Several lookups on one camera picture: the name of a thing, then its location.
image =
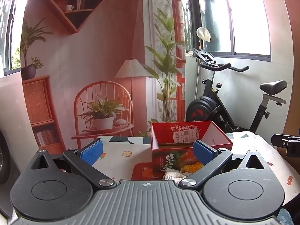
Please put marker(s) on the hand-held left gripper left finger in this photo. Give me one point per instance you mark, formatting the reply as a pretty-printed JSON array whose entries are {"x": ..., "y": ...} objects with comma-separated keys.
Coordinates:
[{"x": 92, "y": 151}]

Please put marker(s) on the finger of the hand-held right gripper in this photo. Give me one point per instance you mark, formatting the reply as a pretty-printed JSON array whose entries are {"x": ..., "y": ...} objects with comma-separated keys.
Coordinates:
[{"x": 290, "y": 143}]

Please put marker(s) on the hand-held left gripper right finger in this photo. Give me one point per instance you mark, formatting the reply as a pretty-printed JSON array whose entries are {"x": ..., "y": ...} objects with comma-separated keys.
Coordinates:
[{"x": 204, "y": 152}]

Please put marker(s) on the orange floral quilted cloth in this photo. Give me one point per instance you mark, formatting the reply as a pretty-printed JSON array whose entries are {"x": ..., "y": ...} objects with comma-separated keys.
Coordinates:
[{"x": 191, "y": 167}]

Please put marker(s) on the white mesh cloth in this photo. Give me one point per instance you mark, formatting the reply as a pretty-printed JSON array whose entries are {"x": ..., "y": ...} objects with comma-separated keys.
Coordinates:
[{"x": 174, "y": 176}]

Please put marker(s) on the red strawberry print cardboard box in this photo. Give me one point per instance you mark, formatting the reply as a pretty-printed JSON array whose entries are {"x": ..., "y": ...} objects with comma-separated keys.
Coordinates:
[{"x": 164, "y": 133}]

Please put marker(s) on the black exercise bike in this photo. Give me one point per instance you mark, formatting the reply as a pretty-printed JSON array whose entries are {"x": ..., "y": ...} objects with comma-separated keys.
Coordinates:
[{"x": 204, "y": 107}]

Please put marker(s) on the red bear print mat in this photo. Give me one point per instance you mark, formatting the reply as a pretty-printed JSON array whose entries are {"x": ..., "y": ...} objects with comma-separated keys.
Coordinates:
[{"x": 141, "y": 172}]

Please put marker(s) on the metal pole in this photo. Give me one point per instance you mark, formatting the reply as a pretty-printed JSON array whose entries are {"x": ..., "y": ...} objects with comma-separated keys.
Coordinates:
[{"x": 198, "y": 79}]

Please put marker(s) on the printed room scene backdrop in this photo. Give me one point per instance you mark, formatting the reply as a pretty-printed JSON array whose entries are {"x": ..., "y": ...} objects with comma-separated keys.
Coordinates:
[{"x": 105, "y": 51}]

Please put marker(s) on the white plastic bag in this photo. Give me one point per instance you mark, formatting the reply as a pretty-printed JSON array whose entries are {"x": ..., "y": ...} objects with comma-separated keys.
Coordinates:
[{"x": 204, "y": 34}]

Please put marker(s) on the dark framed window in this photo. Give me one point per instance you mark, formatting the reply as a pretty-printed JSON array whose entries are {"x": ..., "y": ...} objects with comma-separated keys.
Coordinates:
[
  {"x": 246, "y": 16},
  {"x": 9, "y": 28}
]

